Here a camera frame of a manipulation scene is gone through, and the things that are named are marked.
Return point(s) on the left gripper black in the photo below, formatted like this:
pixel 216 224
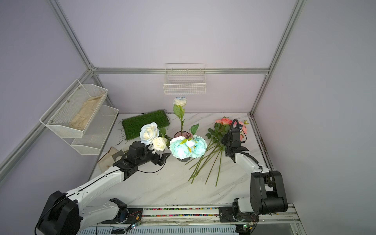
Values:
pixel 155 160

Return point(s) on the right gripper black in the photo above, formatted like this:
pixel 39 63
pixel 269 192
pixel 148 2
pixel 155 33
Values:
pixel 224 141

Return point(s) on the orange pink peony stem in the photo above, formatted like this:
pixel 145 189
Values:
pixel 227 122

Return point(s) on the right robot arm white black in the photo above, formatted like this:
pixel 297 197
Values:
pixel 267 190

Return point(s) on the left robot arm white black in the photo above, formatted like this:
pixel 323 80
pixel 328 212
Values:
pixel 69 213

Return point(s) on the large white rose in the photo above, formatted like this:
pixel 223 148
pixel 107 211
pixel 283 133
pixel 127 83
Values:
pixel 148 133

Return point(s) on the small white rose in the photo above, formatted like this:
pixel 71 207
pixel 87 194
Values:
pixel 159 144

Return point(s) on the green artificial grass mat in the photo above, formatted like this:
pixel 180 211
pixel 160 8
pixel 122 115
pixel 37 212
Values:
pixel 132 126

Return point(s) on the beige work glove on table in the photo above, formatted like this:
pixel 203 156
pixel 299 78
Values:
pixel 110 158

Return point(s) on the mint green peony stem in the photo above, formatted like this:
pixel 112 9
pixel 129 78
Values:
pixel 199 146

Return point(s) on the pale blue grey rose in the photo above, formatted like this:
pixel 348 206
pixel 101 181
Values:
pixel 179 110

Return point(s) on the beige cloth in shelf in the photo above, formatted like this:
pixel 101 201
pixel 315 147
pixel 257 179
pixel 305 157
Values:
pixel 81 119

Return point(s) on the white mesh two-tier shelf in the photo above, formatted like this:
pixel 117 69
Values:
pixel 92 139

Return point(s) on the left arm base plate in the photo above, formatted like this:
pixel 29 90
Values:
pixel 125 214

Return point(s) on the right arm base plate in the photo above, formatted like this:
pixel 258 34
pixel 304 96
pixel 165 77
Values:
pixel 240 211

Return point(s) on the white wire wall basket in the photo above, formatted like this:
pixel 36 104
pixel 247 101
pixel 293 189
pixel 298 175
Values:
pixel 185 79

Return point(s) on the aluminium front rail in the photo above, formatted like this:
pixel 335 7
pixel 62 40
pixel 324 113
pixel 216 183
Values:
pixel 198 220

